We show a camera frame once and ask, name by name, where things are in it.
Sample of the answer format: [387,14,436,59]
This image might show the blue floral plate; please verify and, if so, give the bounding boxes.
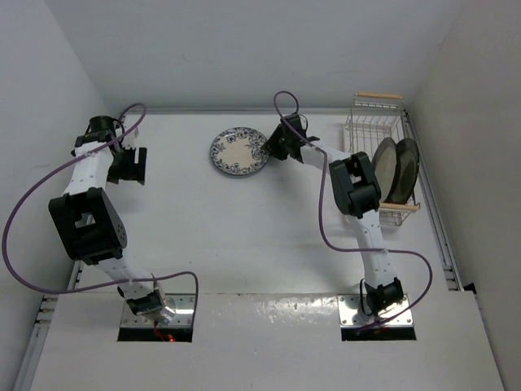
[209,127,269,177]

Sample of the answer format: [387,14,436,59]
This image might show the brown rim cream plate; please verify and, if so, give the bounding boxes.
[372,137,400,202]

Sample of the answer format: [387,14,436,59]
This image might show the checkered rim dark plate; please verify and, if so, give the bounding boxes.
[390,138,420,204]

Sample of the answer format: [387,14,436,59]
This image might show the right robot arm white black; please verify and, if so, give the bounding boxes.
[262,114,404,317]

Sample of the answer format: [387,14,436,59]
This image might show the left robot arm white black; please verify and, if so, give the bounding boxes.
[48,116,175,325]

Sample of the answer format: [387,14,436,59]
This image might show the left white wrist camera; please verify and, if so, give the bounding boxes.
[120,127,139,150]

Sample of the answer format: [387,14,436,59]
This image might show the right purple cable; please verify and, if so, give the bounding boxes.
[273,90,434,329]

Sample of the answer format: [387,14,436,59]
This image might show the purple cable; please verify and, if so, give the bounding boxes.
[2,102,199,319]
[273,90,434,329]

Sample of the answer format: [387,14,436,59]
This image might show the back aluminium frame rail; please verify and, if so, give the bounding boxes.
[147,107,351,115]

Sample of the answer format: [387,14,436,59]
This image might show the white wire dish rack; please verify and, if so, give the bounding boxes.
[344,91,420,226]

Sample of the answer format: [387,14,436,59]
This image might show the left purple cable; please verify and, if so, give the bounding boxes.
[2,102,199,319]

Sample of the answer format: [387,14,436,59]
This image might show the left aluminium frame rail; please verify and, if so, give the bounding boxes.
[15,112,125,390]

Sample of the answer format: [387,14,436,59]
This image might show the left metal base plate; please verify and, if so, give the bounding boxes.
[117,293,195,343]

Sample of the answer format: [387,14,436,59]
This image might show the metal base plate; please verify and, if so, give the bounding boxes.
[337,294,416,342]
[117,293,195,343]

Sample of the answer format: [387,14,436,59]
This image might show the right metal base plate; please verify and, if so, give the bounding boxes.
[337,294,416,342]

